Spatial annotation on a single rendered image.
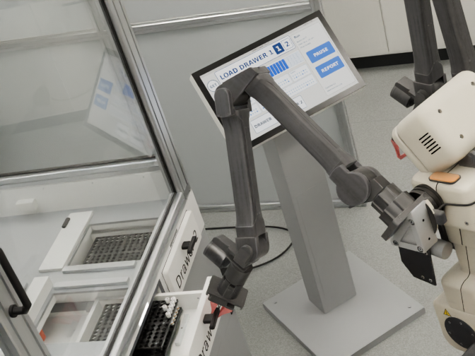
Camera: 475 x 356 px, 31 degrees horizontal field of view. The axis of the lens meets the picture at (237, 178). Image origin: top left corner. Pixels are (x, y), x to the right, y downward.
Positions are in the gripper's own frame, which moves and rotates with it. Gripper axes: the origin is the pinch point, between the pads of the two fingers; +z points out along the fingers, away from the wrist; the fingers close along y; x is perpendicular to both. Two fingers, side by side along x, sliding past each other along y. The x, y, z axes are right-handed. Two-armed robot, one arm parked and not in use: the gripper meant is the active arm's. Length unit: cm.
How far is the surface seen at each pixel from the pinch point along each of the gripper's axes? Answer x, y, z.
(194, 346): 13.3, 2.7, 0.3
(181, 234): -30.7, 15.9, 7.8
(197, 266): -36.2, 6.9, 22.6
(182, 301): -8.4, 8.6, 10.3
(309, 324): -82, -47, 72
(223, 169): -168, 6, 85
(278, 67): -94, 8, -21
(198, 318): 4.9, 4.1, -0.7
